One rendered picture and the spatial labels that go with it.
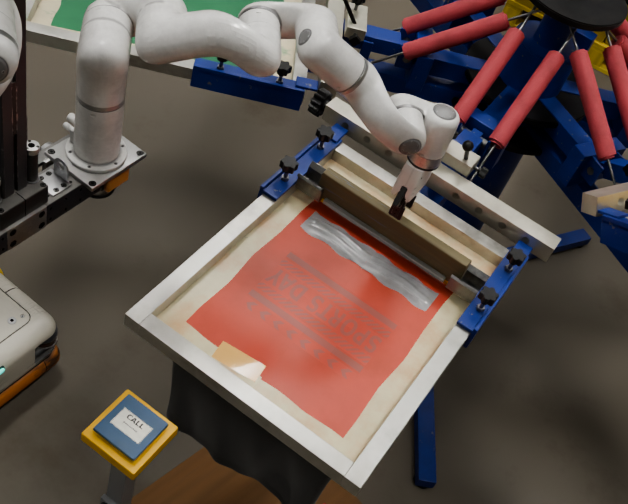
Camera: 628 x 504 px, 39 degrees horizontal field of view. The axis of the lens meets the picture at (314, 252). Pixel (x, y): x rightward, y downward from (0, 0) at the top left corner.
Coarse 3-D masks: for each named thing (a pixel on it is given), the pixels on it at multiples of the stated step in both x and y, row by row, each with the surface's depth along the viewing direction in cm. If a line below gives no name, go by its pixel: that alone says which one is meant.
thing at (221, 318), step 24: (336, 216) 216; (288, 240) 207; (312, 240) 209; (360, 240) 213; (264, 264) 201; (312, 264) 204; (336, 264) 206; (240, 288) 195; (216, 312) 189; (240, 312) 190; (216, 336) 185; (240, 336) 186; (264, 336) 188; (264, 360) 184
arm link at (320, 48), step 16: (288, 16) 171; (304, 16) 169; (320, 16) 168; (288, 32) 174; (304, 32) 166; (320, 32) 165; (336, 32) 168; (304, 48) 165; (320, 48) 164; (336, 48) 166; (352, 48) 170; (304, 64) 168; (320, 64) 166; (336, 64) 167; (352, 64) 168; (336, 80) 169; (352, 80) 170
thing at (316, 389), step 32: (352, 288) 202; (384, 288) 205; (416, 320) 201; (288, 352) 187; (384, 352) 193; (288, 384) 182; (320, 384) 184; (352, 384) 185; (320, 416) 179; (352, 416) 180
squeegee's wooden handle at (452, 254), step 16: (336, 176) 210; (336, 192) 211; (352, 192) 208; (352, 208) 211; (368, 208) 208; (384, 208) 206; (368, 224) 211; (384, 224) 208; (400, 224) 205; (416, 224) 206; (400, 240) 208; (416, 240) 205; (432, 240) 203; (416, 256) 208; (432, 256) 205; (448, 256) 202; (464, 256) 203; (448, 272) 205; (464, 272) 203
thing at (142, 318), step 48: (288, 192) 214; (384, 192) 225; (240, 240) 203; (480, 240) 217; (144, 336) 180; (240, 384) 175; (432, 384) 186; (288, 432) 171; (384, 432) 176; (336, 480) 170
